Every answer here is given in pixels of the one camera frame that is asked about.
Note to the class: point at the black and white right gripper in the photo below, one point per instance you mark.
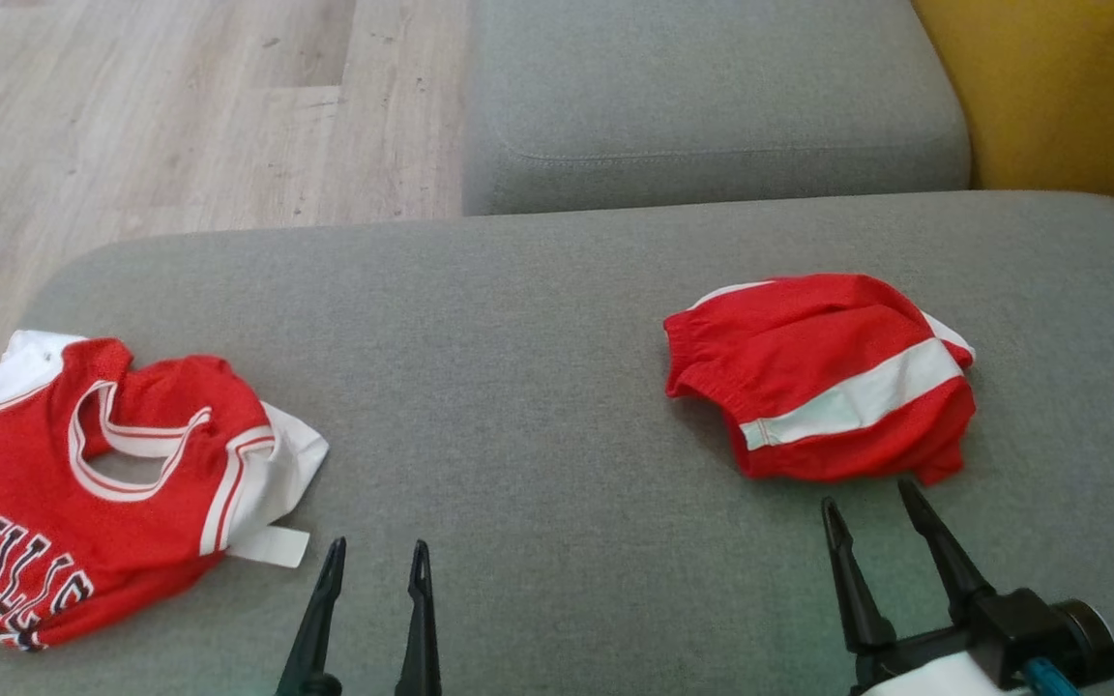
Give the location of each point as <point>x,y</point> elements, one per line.
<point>1021,628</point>

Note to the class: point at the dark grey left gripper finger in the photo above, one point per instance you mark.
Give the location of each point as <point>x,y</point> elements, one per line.
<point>317,619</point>
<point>420,628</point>

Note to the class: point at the red shorts with white stripe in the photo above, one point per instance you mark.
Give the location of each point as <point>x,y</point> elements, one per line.
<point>808,348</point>

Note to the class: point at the red Bulls basketball jersey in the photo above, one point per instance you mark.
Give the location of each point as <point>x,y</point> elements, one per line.
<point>25,483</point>

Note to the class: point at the large grey sofa seat cushion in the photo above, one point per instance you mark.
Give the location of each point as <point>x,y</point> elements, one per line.
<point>518,387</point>

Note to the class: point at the yellow upholstered furniture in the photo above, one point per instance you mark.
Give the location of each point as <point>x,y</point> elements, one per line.
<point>1070,87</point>

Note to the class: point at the small grey sofa cushion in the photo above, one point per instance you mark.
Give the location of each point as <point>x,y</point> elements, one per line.
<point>712,87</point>

